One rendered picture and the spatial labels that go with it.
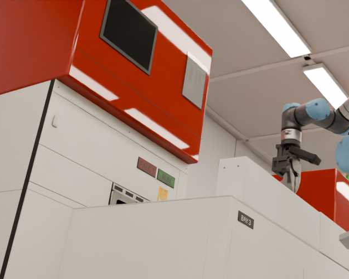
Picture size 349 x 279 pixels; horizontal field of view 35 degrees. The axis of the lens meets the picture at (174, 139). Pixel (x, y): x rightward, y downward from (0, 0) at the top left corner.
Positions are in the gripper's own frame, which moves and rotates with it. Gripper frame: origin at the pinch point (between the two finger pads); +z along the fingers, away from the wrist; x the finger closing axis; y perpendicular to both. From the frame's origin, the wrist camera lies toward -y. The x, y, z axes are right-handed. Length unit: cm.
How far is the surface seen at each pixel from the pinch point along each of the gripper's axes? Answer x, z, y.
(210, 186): -247, -110, 207
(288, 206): 11.2, 7.9, -4.1
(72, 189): 48, 10, 58
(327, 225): -21.5, 4.4, -4.1
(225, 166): 40.0, 4.6, 2.7
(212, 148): -242, -148, 207
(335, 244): -29.5, 9.8, -4.1
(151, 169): 10, -12, 58
